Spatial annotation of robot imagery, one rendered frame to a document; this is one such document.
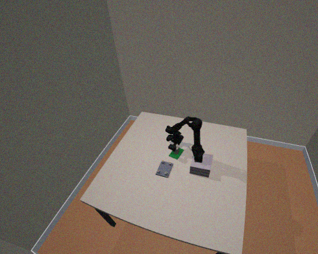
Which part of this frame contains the green circuit board with grey square handle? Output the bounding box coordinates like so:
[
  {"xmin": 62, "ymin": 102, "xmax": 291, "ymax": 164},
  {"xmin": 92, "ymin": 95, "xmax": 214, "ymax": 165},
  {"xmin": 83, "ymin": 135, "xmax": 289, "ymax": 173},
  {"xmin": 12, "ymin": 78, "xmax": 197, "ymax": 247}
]
[{"xmin": 169, "ymin": 146, "xmax": 184, "ymax": 159}]

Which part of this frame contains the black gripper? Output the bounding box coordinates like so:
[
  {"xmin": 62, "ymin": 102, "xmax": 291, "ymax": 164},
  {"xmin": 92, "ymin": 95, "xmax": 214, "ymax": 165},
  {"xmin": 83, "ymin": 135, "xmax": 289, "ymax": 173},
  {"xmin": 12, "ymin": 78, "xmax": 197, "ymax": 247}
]
[{"xmin": 168, "ymin": 135, "xmax": 184, "ymax": 152}]

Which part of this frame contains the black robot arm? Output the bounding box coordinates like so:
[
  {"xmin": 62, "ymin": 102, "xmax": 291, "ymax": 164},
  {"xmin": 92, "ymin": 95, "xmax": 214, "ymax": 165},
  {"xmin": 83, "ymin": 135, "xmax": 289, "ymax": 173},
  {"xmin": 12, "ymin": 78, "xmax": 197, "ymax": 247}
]
[{"xmin": 165, "ymin": 116, "xmax": 205, "ymax": 163}]

